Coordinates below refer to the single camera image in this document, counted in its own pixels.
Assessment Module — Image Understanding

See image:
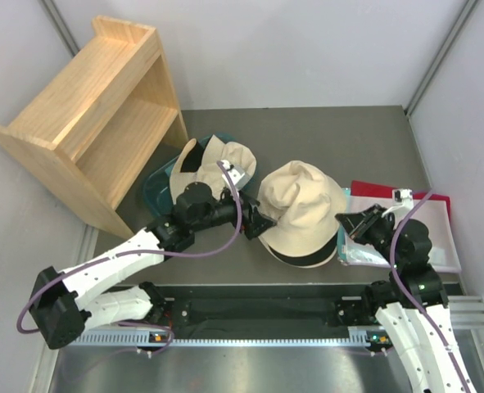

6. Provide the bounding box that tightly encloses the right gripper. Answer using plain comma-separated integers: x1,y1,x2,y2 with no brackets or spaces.
336,202,404,268

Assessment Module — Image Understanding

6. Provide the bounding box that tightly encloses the cream bucket hat chili embroidery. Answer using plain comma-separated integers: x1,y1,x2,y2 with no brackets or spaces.
257,160,346,269

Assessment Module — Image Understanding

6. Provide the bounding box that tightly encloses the beige bucket hat pink lining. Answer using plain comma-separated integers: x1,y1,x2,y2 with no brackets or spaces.
261,239,339,270

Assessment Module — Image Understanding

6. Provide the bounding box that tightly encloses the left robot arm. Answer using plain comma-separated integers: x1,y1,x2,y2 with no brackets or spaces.
28,182,276,350

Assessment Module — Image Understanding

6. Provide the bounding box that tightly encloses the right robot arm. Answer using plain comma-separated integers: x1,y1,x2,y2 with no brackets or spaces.
336,201,476,392

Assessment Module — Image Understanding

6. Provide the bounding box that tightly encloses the teal plastic sheet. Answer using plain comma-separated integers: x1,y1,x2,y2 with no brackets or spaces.
337,187,351,265

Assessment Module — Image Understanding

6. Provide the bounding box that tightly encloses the teal plastic basket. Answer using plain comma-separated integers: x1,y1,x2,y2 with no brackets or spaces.
142,133,257,216

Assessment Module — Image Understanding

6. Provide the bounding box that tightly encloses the wooden shelf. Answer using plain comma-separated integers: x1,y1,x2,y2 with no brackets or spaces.
0,16,188,238

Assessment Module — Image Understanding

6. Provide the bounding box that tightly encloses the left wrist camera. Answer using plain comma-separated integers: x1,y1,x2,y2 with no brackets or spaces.
219,160,252,192

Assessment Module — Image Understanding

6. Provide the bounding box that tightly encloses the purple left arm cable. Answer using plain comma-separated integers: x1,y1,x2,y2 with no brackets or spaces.
16,160,242,335

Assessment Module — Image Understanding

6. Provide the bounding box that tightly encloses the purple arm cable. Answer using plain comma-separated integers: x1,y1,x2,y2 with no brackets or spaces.
388,190,472,393
16,160,242,335

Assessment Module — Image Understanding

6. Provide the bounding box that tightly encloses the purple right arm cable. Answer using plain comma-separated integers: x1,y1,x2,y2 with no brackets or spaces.
388,190,472,393

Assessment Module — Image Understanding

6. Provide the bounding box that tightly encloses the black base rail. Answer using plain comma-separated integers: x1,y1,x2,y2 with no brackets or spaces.
144,284,380,339

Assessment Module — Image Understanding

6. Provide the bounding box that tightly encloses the grey cable duct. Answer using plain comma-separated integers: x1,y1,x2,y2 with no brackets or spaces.
72,327,392,350

